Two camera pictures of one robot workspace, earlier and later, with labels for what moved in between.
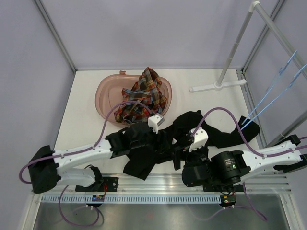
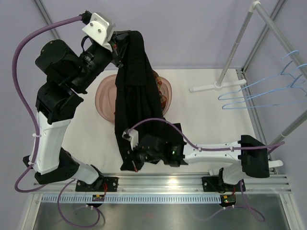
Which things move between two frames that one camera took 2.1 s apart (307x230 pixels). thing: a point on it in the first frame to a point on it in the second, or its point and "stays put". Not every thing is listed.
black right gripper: [180, 153] to [131, 162]
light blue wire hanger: [279, 73] to [280, 74]
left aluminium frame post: [47, 19] stays put
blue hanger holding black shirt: [288, 87] to [265, 95]
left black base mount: [103, 184] stays put
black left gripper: [160, 144] to [118, 43]
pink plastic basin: [109, 92] stays put
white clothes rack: [255, 6] stays put
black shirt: [190, 131] to [137, 95]
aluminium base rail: [171, 184] stays put
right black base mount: [216, 188] stays put
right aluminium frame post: [278, 5] stays put
